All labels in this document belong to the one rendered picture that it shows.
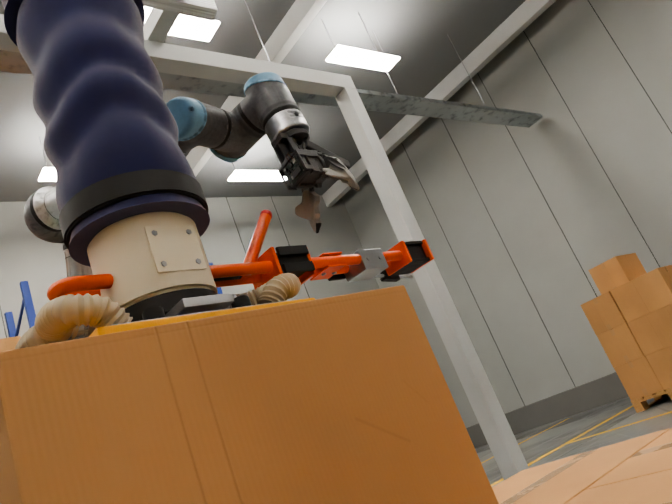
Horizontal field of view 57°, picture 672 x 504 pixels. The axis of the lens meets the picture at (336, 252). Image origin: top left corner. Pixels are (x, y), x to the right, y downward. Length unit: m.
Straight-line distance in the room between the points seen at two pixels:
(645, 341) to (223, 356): 7.14
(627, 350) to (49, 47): 7.26
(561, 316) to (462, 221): 2.59
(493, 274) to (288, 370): 11.07
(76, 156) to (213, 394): 0.45
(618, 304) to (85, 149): 7.16
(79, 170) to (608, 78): 10.18
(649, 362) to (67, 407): 7.35
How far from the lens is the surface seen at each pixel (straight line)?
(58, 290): 0.92
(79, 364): 0.71
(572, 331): 11.19
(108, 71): 1.07
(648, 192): 10.45
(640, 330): 7.74
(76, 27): 1.12
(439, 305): 4.02
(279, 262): 1.08
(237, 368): 0.77
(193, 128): 1.31
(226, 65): 4.02
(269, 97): 1.37
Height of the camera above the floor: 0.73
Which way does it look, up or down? 17 degrees up
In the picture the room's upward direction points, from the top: 22 degrees counter-clockwise
